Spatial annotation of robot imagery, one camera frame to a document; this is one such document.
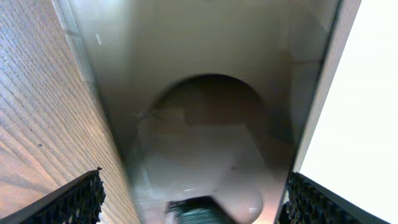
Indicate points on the Samsung Galaxy smartphone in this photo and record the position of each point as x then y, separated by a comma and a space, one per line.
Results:
207, 98

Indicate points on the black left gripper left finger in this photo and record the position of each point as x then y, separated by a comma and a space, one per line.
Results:
79, 201

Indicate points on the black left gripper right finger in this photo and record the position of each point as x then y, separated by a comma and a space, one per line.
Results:
311, 203

